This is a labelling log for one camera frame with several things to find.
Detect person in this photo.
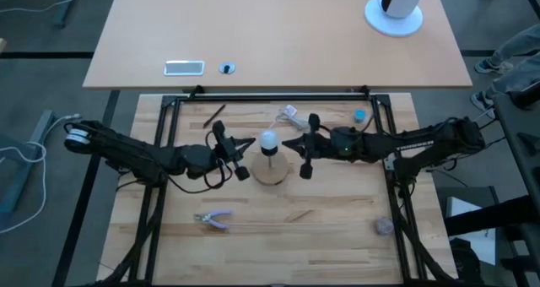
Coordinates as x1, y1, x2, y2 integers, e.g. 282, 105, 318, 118
470, 23, 540, 115

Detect black side table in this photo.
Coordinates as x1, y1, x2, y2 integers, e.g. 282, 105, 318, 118
491, 84, 540, 237

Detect black pen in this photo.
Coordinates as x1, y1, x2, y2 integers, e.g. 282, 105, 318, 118
202, 104, 227, 129

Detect white light bulb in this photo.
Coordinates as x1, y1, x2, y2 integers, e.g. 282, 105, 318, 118
258, 129, 279, 151

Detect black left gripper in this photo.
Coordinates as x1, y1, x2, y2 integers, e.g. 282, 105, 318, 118
212, 120, 257, 181

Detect white paper sheet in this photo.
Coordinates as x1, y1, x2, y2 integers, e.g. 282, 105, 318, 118
445, 196, 497, 267

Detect purple handled pliers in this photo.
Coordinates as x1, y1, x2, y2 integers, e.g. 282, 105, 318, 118
193, 209, 234, 231

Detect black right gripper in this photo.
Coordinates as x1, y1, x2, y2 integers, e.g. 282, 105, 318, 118
281, 113, 334, 181

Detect black bag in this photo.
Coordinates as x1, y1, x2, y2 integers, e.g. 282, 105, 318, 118
449, 237, 483, 286

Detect round wooden lamp base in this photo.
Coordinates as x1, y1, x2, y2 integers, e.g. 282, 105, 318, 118
251, 145, 290, 187

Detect grey metal desk foot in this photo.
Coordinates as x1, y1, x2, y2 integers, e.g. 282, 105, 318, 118
53, 0, 81, 30
0, 109, 56, 216

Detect grey crumpled ball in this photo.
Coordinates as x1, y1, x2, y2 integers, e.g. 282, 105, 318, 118
373, 216, 395, 236

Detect light wooden desk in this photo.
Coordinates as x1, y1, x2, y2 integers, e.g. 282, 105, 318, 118
83, 0, 473, 89

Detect white cylindrical stand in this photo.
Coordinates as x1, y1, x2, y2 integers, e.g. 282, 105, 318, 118
364, 0, 429, 38

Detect black aluminium frame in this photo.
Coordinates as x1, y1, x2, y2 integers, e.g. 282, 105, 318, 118
79, 90, 465, 287

